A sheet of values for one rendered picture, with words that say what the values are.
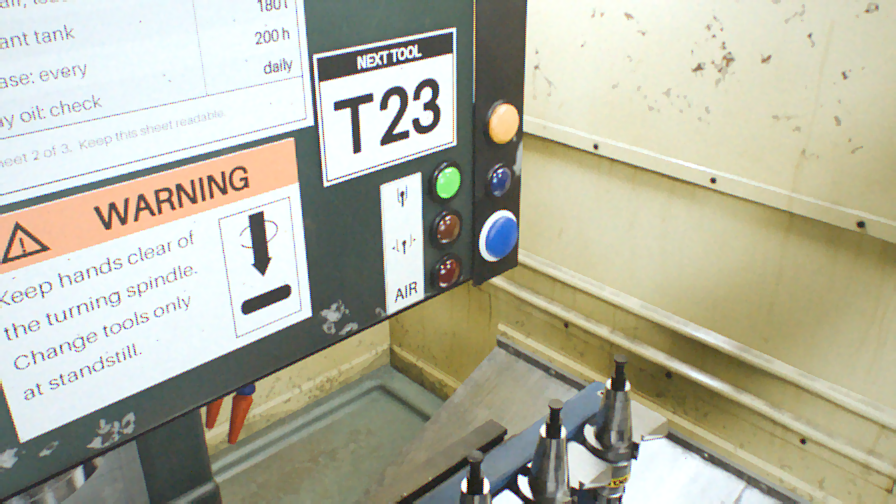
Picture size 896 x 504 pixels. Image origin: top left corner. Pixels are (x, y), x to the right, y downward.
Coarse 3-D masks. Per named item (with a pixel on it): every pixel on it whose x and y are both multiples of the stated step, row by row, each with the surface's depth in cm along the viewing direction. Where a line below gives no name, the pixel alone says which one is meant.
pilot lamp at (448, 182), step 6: (450, 168) 48; (444, 174) 48; (450, 174) 48; (456, 174) 49; (438, 180) 48; (444, 180) 48; (450, 180) 48; (456, 180) 49; (438, 186) 48; (444, 186) 48; (450, 186) 49; (456, 186) 49; (438, 192) 48; (444, 192) 49; (450, 192) 49
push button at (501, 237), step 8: (504, 216) 54; (496, 224) 53; (504, 224) 53; (512, 224) 54; (488, 232) 53; (496, 232) 53; (504, 232) 54; (512, 232) 54; (488, 240) 53; (496, 240) 53; (504, 240) 54; (512, 240) 54; (488, 248) 53; (496, 248) 54; (504, 248) 54; (512, 248) 55; (496, 256) 54
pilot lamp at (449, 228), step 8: (448, 216) 50; (456, 216) 50; (440, 224) 50; (448, 224) 50; (456, 224) 50; (440, 232) 50; (448, 232) 50; (456, 232) 50; (440, 240) 50; (448, 240) 50
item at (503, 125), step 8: (496, 112) 50; (504, 112) 50; (512, 112) 50; (496, 120) 50; (504, 120) 50; (512, 120) 50; (496, 128) 50; (504, 128) 50; (512, 128) 51; (496, 136) 50; (504, 136) 50; (512, 136) 51
